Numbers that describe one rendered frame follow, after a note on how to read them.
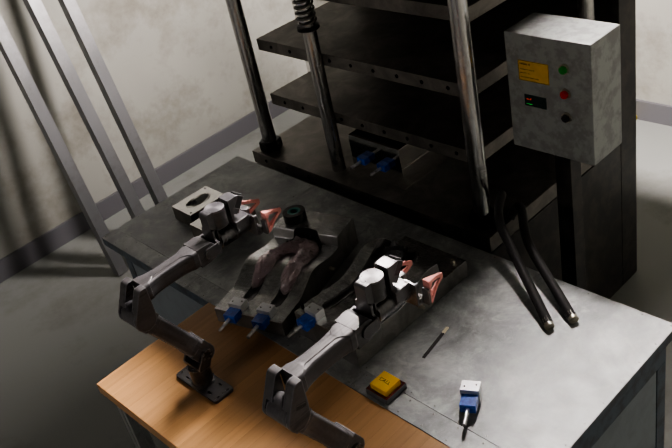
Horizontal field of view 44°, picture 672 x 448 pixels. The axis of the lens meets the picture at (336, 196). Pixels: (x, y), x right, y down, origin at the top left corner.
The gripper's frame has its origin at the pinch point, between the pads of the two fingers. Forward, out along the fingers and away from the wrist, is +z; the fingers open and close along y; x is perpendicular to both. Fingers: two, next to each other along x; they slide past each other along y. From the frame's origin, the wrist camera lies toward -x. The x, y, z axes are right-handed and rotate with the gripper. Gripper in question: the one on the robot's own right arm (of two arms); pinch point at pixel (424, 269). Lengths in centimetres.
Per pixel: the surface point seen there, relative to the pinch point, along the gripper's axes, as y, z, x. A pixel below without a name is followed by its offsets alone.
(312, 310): 43, -5, 28
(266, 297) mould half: 67, -4, 35
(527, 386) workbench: -18.5, 12.6, 39.9
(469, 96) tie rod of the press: 35, 67, -10
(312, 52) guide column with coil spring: 110, 71, -12
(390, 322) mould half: 24.2, 7.1, 33.5
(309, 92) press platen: 133, 84, 15
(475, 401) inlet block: -13.0, -2.3, 36.0
